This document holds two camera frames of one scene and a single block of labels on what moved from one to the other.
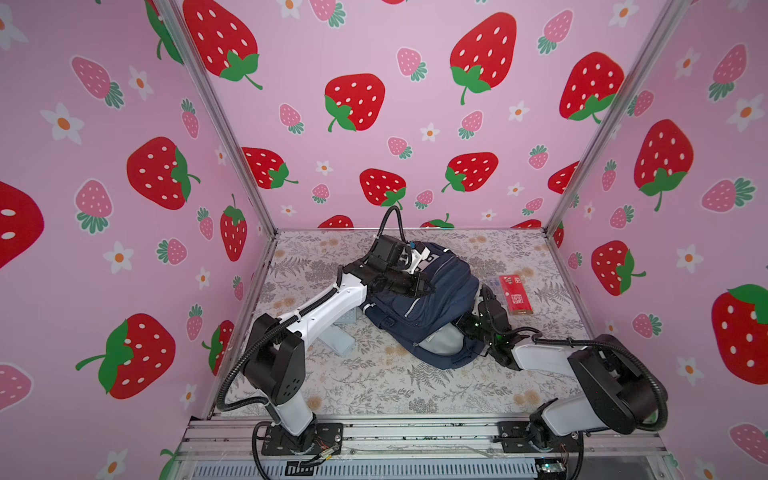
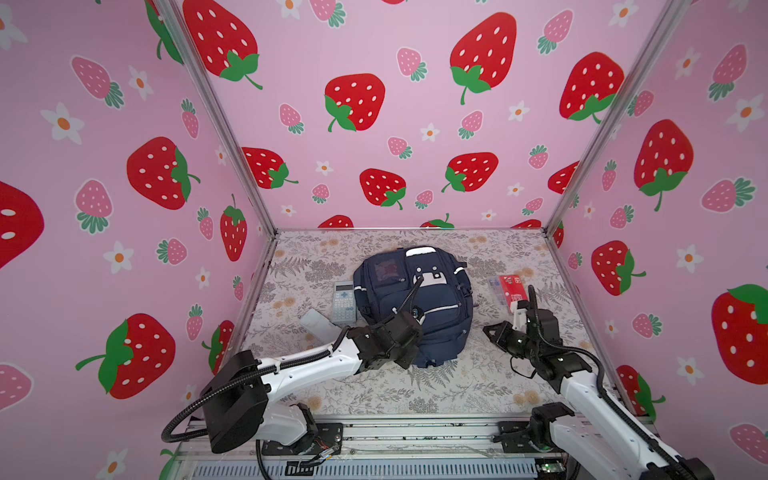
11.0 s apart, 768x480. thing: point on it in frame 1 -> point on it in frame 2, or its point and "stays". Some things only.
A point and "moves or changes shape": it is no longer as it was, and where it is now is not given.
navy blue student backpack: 429,324 moves or changes shape
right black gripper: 460,321 -> 502,328
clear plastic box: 495,286 stays
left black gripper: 403,283 -> 405,332
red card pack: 518,302 stays
